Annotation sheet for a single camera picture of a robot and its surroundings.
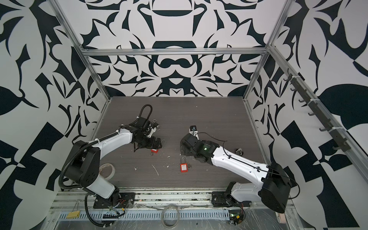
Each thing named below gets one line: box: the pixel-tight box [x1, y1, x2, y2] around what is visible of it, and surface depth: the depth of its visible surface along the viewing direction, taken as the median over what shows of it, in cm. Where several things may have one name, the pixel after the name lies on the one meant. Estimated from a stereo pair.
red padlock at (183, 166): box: [179, 156, 189, 173], surface depth 86 cm
